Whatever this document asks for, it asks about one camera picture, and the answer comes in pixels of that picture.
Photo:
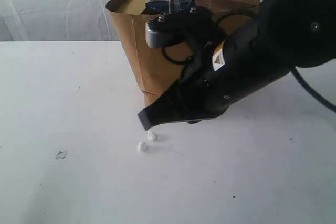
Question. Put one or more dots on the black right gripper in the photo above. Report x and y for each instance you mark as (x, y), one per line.
(222, 75)

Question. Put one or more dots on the white paper bit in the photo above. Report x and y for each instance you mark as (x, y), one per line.
(142, 146)
(152, 136)

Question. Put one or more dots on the noodle packet blue and white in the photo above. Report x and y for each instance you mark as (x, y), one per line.
(157, 7)

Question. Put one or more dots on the clear jar with gold lid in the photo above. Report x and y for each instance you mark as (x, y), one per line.
(133, 7)

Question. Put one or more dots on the brown paper shopping bag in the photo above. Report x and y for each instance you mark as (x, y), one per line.
(153, 73)

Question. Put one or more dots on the torn clear plastic scrap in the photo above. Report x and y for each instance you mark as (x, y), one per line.
(61, 155)

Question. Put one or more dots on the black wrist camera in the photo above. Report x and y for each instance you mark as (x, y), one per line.
(171, 29)

